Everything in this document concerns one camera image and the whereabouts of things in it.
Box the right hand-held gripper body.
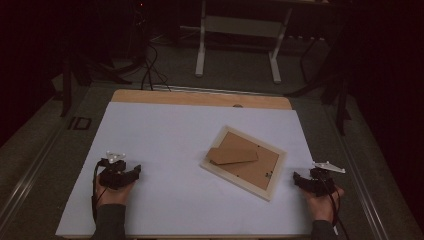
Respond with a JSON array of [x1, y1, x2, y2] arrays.
[[307, 160, 347, 198]]

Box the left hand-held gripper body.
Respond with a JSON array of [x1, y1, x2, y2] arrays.
[[96, 150, 134, 190]]

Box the wooden picture frame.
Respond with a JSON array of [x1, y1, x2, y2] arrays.
[[199, 124, 288, 202]]

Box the person's left hand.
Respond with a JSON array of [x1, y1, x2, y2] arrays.
[[94, 174, 137, 208]]

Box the person's right hand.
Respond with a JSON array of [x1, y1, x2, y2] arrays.
[[301, 185, 345, 224]]

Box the white paper sheet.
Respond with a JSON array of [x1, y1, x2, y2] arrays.
[[55, 101, 339, 237]]

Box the black metal stand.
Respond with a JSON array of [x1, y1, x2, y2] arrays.
[[285, 63, 353, 137], [59, 54, 134, 118]]

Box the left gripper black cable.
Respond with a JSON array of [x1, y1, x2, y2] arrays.
[[91, 159, 110, 223]]

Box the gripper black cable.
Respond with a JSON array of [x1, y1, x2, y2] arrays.
[[91, 159, 110, 223], [318, 171, 351, 240]]

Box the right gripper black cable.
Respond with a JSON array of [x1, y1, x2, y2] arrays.
[[318, 171, 351, 240]]

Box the aluminium floor rail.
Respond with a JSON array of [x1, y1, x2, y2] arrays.
[[323, 102, 390, 240], [0, 99, 84, 231]]

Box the black rectangular floor bracket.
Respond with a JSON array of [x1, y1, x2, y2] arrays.
[[67, 116, 93, 131]]

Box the black floor cables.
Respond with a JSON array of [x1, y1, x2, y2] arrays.
[[139, 42, 173, 92]]

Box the white metal table frame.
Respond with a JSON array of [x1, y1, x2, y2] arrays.
[[194, 0, 295, 85]]

